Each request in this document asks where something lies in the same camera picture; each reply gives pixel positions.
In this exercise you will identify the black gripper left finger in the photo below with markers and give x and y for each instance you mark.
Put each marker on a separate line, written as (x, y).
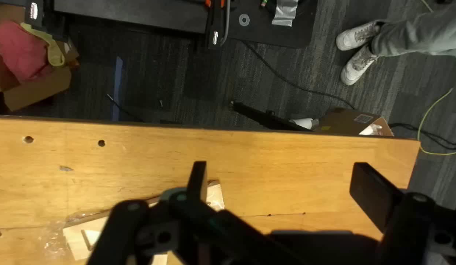
(198, 179)

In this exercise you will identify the black floor mat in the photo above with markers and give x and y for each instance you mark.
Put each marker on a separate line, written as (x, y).
(266, 34)

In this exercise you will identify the white sneaker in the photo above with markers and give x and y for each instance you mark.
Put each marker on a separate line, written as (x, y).
(354, 36)
(356, 67)

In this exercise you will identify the cardboard box with cloths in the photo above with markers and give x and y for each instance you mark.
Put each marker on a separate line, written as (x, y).
(37, 90)

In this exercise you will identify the red cloth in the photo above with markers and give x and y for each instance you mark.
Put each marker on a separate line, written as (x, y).
(19, 49)

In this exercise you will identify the grey trouser leg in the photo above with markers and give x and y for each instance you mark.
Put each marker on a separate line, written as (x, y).
(423, 31)

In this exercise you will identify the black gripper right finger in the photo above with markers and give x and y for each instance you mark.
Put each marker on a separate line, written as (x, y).
(375, 193)

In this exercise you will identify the open brown cardboard box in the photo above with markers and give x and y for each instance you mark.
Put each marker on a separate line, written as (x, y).
(346, 123)

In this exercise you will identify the yellow cloth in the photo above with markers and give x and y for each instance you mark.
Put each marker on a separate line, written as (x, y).
(53, 49)

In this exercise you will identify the wooden tray with coloured blocks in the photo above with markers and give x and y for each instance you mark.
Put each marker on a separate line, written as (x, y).
(78, 240)

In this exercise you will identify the black bar tool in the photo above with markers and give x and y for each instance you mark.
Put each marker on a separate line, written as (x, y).
(262, 117)

